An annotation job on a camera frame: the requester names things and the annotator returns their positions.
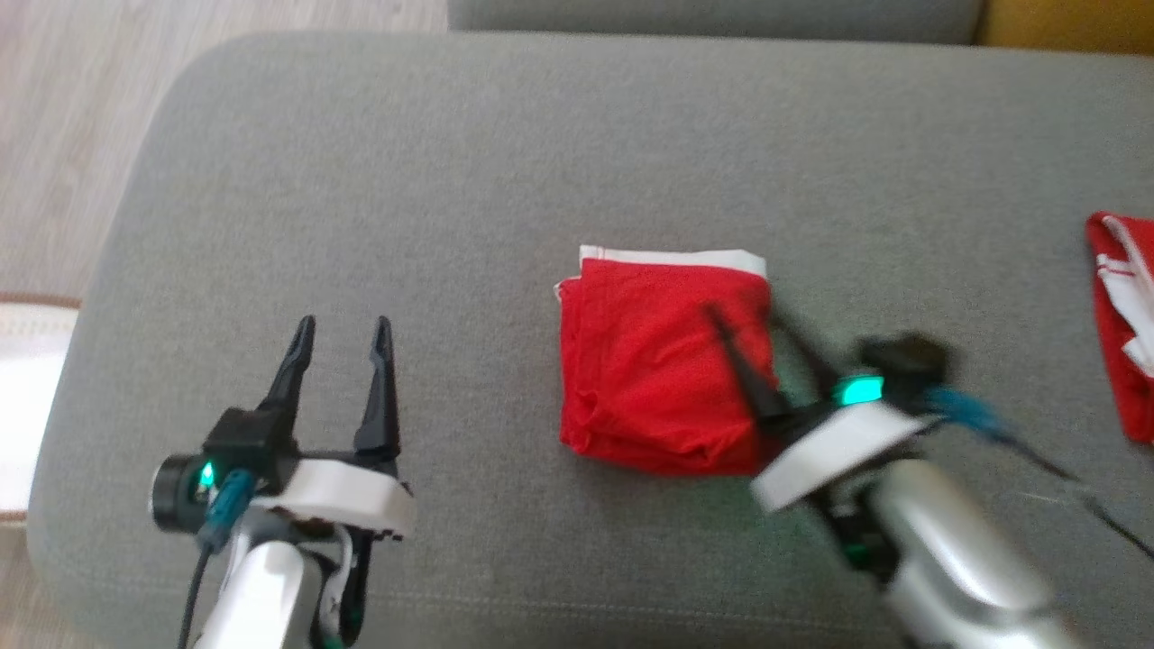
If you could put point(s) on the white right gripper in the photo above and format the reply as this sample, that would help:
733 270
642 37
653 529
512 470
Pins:
838 451

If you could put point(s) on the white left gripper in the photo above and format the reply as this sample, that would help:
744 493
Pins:
347 496

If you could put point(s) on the red shorts with white stripes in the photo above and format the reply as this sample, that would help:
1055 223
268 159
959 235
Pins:
649 379

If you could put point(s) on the red basketball jersey number 23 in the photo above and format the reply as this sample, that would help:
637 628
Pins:
1118 361

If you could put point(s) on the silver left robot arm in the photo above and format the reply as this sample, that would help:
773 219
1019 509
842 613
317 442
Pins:
261 595

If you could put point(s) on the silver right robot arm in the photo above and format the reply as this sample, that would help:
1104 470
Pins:
947 541

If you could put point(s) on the large grey sofa chaise cushion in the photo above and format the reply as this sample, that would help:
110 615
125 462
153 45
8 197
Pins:
451 180

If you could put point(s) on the white basket with brown rim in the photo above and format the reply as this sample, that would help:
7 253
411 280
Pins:
32 406

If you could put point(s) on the long grey sofa seat cushion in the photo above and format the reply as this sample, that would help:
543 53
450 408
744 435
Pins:
721 18

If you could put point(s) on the yellow sofa backrest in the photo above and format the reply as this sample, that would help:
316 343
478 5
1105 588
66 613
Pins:
1073 22

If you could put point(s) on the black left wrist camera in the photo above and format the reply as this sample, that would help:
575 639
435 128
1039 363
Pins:
243 442

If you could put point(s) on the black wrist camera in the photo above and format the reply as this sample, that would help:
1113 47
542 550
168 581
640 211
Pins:
902 361
243 442

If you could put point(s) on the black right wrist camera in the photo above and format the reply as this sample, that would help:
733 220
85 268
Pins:
902 361

